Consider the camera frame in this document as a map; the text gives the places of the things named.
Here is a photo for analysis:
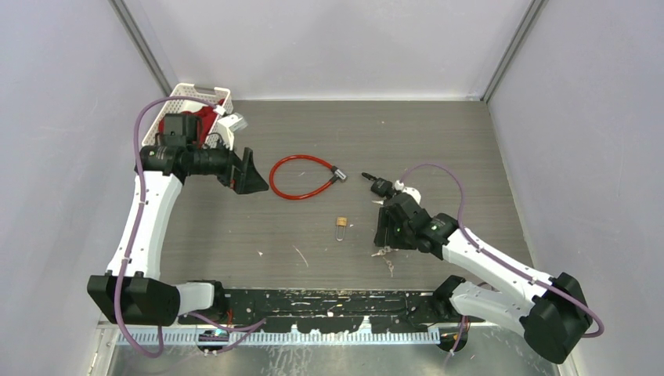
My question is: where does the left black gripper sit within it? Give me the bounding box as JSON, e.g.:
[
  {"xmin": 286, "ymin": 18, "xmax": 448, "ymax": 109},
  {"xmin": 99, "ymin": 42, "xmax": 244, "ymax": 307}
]
[{"xmin": 187, "ymin": 132, "xmax": 269, "ymax": 194}]

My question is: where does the small silver key bunch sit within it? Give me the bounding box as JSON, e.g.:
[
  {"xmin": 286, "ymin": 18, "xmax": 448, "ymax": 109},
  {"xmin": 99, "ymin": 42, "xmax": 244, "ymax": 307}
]
[{"xmin": 370, "ymin": 247, "xmax": 398, "ymax": 278}]

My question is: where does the brass padlock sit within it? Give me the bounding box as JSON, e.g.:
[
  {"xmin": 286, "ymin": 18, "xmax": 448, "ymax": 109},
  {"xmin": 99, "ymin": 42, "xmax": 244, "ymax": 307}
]
[{"xmin": 334, "ymin": 216, "xmax": 348, "ymax": 242}]

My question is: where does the black padlock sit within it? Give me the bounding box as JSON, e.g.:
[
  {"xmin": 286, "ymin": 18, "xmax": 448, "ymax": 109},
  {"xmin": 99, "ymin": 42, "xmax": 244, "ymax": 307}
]
[{"xmin": 361, "ymin": 172, "xmax": 395, "ymax": 199}]

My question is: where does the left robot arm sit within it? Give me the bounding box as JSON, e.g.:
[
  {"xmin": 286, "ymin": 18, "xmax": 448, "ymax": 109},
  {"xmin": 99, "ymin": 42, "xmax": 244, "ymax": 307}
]
[{"xmin": 87, "ymin": 113, "xmax": 269, "ymax": 327}]

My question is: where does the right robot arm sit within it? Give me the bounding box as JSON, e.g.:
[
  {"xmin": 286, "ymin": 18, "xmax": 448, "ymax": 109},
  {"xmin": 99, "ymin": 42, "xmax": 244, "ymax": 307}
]
[{"xmin": 374, "ymin": 193, "xmax": 594, "ymax": 364}]

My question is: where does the red cloth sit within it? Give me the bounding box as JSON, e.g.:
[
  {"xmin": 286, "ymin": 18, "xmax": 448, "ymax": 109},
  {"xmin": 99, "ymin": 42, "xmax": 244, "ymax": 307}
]
[{"xmin": 154, "ymin": 100, "xmax": 226, "ymax": 149}]

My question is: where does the white plastic perforated basket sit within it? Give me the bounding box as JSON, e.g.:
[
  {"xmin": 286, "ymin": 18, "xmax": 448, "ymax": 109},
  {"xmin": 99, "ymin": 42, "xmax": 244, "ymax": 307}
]
[{"xmin": 141, "ymin": 82, "xmax": 234, "ymax": 146}]

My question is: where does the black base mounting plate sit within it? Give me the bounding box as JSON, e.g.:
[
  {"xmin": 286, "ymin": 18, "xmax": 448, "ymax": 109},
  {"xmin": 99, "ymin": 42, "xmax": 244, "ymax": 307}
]
[{"xmin": 200, "ymin": 288, "xmax": 460, "ymax": 334}]

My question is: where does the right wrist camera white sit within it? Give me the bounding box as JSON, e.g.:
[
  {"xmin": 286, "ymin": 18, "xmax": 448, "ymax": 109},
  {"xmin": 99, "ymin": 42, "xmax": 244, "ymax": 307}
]
[{"xmin": 392, "ymin": 180, "xmax": 421, "ymax": 205}]

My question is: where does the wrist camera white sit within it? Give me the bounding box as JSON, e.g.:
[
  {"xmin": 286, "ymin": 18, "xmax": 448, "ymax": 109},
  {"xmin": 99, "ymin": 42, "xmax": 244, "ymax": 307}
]
[
  {"xmin": 215, "ymin": 113, "xmax": 248, "ymax": 150},
  {"xmin": 392, "ymin": 180, "xmax": 421, "ymax": 205}
]

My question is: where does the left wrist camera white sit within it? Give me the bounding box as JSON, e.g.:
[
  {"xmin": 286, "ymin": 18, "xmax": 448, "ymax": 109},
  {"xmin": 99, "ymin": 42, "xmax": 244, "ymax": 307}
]
[{"xmin": 215, "ymin": 113, "xmax": 248, "ymax": 150}]

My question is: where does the red cable lock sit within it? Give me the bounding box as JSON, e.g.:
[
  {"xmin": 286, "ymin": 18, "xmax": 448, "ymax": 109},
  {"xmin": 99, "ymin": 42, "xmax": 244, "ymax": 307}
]
[{"xmin": 269, "ymin": 154, "xmax": 348, "ymax": 201}]

